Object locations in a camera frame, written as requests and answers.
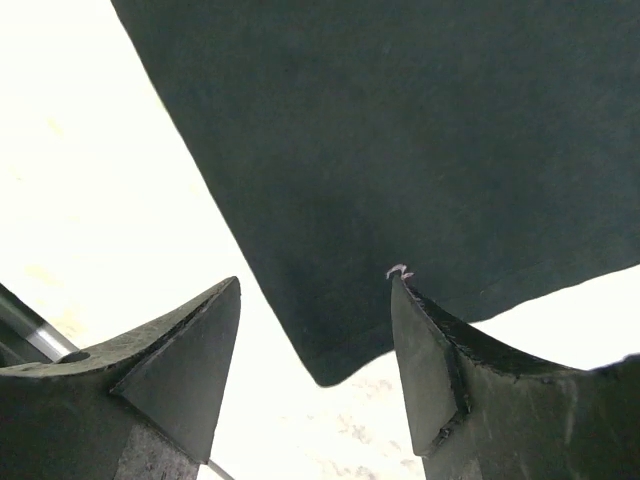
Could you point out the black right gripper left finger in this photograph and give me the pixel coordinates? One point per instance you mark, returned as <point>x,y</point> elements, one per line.
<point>170,380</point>

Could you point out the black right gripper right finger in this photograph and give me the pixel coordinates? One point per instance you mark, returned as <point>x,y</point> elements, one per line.
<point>478,408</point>

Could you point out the aluminium frame rail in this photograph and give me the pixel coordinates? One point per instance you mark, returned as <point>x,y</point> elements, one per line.
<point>30,330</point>

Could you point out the black t-shirt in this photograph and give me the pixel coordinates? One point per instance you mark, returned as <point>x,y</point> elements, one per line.
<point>490,146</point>

